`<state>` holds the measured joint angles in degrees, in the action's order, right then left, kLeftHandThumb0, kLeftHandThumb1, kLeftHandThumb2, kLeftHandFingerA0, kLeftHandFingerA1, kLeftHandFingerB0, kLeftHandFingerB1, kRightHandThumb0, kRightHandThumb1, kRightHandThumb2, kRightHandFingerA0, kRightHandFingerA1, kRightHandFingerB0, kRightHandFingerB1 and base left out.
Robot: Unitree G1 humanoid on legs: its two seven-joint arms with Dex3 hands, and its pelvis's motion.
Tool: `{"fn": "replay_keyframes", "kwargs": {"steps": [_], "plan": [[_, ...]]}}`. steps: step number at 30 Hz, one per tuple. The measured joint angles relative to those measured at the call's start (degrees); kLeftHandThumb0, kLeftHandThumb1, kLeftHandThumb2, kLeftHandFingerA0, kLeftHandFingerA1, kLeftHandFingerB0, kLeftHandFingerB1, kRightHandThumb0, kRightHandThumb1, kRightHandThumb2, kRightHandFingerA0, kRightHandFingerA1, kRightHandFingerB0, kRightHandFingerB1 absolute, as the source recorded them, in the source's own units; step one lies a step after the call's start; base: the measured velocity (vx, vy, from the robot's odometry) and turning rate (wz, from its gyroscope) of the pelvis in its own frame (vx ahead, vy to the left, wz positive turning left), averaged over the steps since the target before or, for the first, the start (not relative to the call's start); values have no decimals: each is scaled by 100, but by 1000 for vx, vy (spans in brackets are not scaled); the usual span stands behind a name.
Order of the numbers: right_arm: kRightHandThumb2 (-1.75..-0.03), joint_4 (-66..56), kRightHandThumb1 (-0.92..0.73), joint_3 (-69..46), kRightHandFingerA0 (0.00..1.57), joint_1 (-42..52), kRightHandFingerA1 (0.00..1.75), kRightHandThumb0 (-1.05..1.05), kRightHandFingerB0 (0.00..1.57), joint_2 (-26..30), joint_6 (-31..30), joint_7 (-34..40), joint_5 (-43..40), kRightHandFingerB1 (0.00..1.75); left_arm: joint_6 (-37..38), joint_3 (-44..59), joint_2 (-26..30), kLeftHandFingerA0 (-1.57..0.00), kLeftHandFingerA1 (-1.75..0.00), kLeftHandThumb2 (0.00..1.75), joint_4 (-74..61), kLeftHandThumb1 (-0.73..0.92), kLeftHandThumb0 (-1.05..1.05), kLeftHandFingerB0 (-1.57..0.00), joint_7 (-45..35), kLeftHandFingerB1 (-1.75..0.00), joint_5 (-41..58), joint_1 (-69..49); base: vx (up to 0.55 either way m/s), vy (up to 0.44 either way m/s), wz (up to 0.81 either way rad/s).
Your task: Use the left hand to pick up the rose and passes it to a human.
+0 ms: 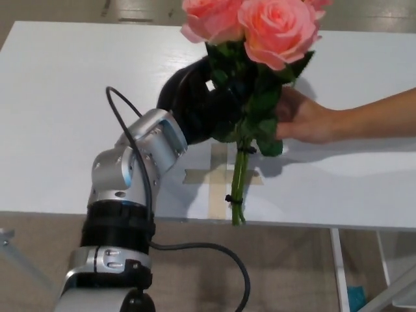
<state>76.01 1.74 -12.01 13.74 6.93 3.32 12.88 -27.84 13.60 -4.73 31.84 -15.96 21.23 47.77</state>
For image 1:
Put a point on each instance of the person's bare hand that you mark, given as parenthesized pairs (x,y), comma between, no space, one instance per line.
(308,123)

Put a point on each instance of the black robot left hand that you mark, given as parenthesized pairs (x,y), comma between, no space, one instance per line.
(195,104)

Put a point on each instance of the pink artificial rose bouquet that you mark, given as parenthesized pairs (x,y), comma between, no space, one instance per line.
(276,32)

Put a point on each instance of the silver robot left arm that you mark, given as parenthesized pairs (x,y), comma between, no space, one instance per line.
(110,182)

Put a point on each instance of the person's bare forearm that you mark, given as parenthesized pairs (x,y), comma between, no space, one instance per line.
(377,120)

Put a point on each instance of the beige horizontal tape strip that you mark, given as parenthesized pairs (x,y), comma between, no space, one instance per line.
(201,177)

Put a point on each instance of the beige vertical tape strip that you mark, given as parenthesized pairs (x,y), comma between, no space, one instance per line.
(217,201)

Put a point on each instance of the white wide table leg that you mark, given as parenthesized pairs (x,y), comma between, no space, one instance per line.
(339,273)

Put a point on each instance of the white thin table leg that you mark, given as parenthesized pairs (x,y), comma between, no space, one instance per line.
(383,260)

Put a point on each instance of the teal object on floor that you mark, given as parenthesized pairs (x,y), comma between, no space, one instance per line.
(357,295)

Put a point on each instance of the grey metal frame bar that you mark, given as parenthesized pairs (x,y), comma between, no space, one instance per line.
(22,260)
(401,289)

